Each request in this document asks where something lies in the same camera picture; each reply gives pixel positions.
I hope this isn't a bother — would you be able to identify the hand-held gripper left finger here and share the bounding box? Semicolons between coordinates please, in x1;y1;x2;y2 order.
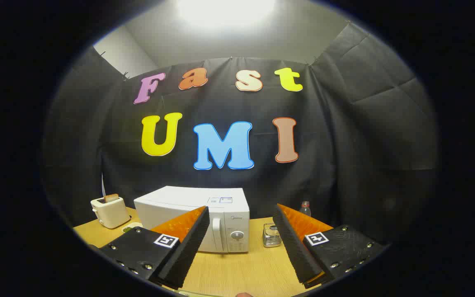
97;205;210;290

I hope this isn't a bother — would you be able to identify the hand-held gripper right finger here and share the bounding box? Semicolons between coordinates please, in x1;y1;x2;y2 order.
273;203;386;289

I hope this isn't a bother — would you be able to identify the white microwave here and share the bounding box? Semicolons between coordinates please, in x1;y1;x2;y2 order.
134;186;250;253

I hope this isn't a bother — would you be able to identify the cream toaster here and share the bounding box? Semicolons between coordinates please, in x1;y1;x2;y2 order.
90;196;131;229

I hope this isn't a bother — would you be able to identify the metal wire basket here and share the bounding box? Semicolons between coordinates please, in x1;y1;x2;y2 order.
262;223;282;248

